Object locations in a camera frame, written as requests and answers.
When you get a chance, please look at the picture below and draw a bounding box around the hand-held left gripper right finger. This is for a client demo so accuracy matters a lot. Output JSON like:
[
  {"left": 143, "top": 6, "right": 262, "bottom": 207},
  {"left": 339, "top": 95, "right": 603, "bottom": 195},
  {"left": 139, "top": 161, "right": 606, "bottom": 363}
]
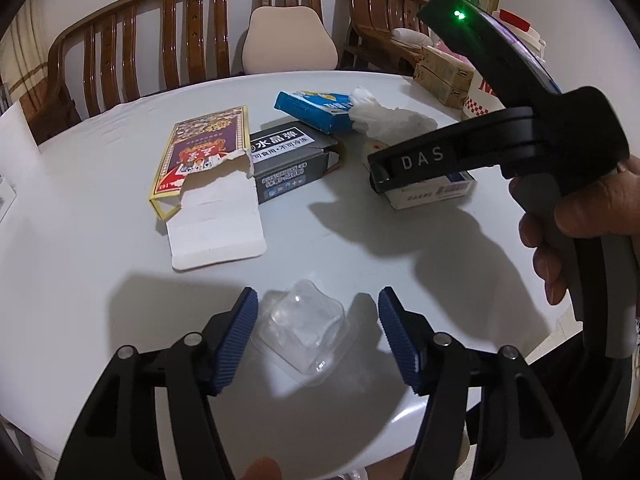
[{"left": 377, "top": 286, "right": 583, "bottom": 480}]

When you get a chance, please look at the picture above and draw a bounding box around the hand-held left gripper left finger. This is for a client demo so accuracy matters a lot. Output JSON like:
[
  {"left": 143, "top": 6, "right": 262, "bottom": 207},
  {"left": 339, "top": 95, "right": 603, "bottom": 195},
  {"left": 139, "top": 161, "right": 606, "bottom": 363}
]
[{"left": 54, "top": 287, "right": 261, "bottom": 480}]

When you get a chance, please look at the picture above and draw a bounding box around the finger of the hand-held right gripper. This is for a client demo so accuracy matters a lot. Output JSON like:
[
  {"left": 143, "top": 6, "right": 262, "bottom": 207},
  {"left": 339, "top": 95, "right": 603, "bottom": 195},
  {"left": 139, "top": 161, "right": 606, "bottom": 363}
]
[{"left": 367, "top": 107, "right": 544, "bottom": 195}]

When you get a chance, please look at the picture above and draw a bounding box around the white box blue stripe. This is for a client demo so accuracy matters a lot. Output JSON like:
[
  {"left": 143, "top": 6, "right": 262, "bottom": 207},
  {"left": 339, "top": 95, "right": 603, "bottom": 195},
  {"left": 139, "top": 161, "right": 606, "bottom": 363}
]
[{"left": 385, "top": 170, "right": 476, "bottom": 211}]

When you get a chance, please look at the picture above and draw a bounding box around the clear plastic blister container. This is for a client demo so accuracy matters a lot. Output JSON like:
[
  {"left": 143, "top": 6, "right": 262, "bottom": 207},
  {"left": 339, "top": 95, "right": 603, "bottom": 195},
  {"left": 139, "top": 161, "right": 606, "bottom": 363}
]
[{"left": 250, "top": 280, "right": 362, "bottom": 388}]

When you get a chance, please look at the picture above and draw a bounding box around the white tissue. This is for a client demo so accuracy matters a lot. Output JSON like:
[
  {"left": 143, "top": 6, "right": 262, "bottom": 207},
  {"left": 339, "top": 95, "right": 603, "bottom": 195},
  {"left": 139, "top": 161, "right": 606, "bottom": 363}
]
[{"left": 348, "top": 87, "right": 438, "bottom": 142}]

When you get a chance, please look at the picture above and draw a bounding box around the blue white cartoon box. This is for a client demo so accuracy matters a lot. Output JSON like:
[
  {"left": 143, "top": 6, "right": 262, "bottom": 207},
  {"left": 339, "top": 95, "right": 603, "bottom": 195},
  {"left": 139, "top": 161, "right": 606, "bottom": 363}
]
[{"left": 273, "top": 89, "right": 358, "bottom": 135}]

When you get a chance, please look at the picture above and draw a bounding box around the black grey box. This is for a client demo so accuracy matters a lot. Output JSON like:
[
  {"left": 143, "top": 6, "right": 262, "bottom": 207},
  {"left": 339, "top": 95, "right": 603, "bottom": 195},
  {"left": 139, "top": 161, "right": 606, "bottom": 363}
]
[{"left": 248, "top": 120, "right": 346, "bottom": 205}]

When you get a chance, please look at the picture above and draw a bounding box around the torn purple yellow carton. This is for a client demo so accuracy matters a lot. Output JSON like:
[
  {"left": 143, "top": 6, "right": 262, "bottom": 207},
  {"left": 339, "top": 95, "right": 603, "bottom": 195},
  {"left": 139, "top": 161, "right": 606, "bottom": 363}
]
[{"left": 147, "top": 106, "right": 266, "bottom": 272}]

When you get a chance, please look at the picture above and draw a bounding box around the person's right hand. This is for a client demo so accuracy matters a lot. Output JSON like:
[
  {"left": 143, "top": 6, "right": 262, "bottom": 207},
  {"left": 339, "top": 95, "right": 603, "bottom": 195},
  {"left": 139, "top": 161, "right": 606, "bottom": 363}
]
[{"left": 517, "top": 155, "right": 640, "bottom": 307}]

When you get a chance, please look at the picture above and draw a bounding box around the person's left hand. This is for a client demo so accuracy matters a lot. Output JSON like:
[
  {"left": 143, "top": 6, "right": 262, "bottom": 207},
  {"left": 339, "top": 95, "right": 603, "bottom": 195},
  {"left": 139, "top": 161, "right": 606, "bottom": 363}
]
[{"left": 239, "top": 456, "right": 283, "bottom": 480}]

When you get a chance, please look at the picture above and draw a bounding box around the white red checkered bucket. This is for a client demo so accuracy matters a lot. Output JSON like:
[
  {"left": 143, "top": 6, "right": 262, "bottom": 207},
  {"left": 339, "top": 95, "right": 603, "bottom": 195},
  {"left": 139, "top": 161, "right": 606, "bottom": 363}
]
[{"left": 460, "top": 7, "right": 546, "bottom": 121}]

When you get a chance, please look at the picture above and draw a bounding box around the cardboard box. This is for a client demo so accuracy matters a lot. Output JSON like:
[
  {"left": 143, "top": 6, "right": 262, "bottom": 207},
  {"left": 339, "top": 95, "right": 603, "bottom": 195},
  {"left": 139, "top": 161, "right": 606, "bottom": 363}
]
[
  {"left": 412, "top": 64, "right": 471, "bottom": 110},
  {"left": 420, "top": 46, "right": 476, "bottom": 86}
]

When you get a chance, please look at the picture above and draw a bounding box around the small white red wrapper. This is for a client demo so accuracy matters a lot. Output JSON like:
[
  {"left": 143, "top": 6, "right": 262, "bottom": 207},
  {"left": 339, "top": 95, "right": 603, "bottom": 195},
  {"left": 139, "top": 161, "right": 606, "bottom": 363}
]
[{"left": 361, "top": 140, "right": 388, "bottom": 166}]

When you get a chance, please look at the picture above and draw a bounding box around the white pillow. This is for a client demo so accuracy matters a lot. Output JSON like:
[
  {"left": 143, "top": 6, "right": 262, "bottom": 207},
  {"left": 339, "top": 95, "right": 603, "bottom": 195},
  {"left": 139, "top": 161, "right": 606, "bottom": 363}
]
[{"left": 390, "top": 25, "right": 441, "bottom": 51}]

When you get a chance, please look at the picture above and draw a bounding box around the small wooden bench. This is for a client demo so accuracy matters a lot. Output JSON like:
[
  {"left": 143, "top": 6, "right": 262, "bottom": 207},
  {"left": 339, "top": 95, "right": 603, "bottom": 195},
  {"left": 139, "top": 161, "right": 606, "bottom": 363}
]
[{"left": 345, "top": 0, "right": 436, "bottom": 73}]

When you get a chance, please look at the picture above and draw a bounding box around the white paper sheet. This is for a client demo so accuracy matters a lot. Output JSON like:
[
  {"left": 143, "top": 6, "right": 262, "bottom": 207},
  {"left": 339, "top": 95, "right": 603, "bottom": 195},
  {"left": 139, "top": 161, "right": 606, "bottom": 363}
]
[{"left": 0, "top": 101, "right": 40, "bottom": 223}]

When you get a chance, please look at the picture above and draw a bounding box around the long wooden slatted bench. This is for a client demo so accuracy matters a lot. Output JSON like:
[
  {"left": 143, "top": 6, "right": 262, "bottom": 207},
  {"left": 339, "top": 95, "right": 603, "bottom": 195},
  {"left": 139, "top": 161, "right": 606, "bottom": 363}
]
[{"left": 22, "top": 0, "right": 366, "bottom": 143}]

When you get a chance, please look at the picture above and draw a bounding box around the beige curtain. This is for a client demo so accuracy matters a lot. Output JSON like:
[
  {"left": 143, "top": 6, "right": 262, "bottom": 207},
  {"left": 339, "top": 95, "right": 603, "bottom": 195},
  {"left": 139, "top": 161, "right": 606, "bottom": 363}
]
[{"left": 0, "top": 20, "right": 56, "bottom": 111}]

